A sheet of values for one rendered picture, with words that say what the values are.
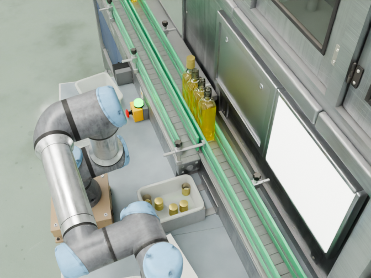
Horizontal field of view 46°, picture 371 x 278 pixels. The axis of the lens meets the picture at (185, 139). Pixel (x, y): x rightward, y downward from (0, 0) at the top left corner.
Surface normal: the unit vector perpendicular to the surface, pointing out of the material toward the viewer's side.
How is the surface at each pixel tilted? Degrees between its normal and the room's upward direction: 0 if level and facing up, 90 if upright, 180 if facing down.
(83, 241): 3
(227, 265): 0
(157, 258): 8
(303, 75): 90
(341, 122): 90
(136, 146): 0
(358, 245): 90
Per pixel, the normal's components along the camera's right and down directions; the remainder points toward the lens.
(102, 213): -0.08, -0.67
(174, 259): 0.14, -0.68
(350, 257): -0.94, 0.26
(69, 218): -0.30, -0.55
